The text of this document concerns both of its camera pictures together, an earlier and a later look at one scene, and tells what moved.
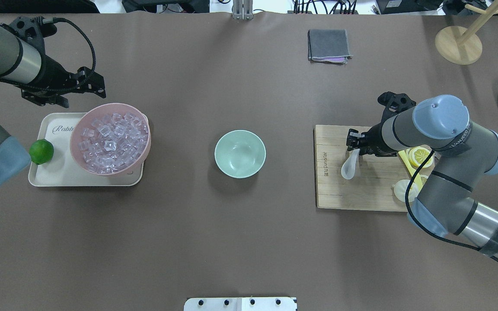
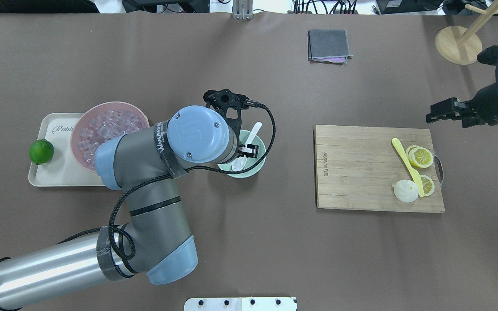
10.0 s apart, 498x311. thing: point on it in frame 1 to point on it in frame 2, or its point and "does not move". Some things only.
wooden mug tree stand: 462,46 does not move
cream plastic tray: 62,170 does not move
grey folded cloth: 328,45 does not move
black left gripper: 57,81 to 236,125
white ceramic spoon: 349,166 to 238,164
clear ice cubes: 111,142 does not move
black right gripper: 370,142 to 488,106
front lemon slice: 417,155 does not move
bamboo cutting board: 371,188 does not move
